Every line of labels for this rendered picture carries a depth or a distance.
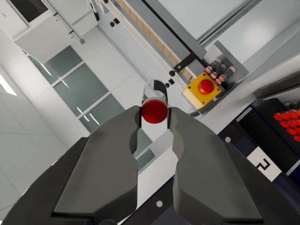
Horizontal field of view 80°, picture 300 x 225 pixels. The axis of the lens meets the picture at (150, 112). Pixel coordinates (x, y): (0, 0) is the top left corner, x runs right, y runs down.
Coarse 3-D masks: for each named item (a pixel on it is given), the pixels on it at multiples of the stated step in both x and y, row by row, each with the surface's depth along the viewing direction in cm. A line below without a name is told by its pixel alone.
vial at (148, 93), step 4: (148, 80) 17; (152, 80) 16; (160, 80) 17; (148, 84) 16; (152, 84) 16; (164, 84) 17; (144, 88) 16; (148, 88) 15; (152, 88) 15; (144, 92) 15; (148, 92) 14; (152, 92) 14; (156, 92) 14; (160, 92) 14; (144, 96) 14; (148, 96) 14; (152, 96) 14; (156, 96) 14; (160, 96) 14; (164, 96) 14; (144, 100) 14; (164, 100) 14
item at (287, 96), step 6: (282, 90) 41; (288, 90) 38; (294, 90) 36; (270, 96) 43; (276, 96) 41; (282, 96) 44; (288, 96) 43; (294, 96) 41; (282, 102) 46; (288, 102) 44
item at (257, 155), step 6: (258, 150) 47; (252, 156) 47; (258, 156) 47; (264, 156) 47; (252, 162) 47; (258, 162) 47; (264, 162) 47; (270, 162) 47; (258, 168) 47; (270, 168) 47; (276, 168) 47; (264, 174) 46; (270, 174) 46; (276, 174) 46; (270, 180) 46
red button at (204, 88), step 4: (204, 80) 46; (208, 80) 46; (200, 84) 46; (204, 84) 46; (208, 84) 46; (212, 84) 46; (200, 88) 46; (204, 88) 46; (208, 88) 46; (212, 88) 46; (200, 92) 47; (204, 92) 46; (208, 92) 46
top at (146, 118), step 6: (150, 102) 13; (156, 102) 13; (162, 102) 13; (144, 108) 13; (150, 108) 13; (156, 108) 13; (162, 108) 13; (144, 114) 14; (150, 114) 14; (156, 114) 14; (162, 114) 14; (150, 120) 14; (156, 120) 14; (162, 120) 14
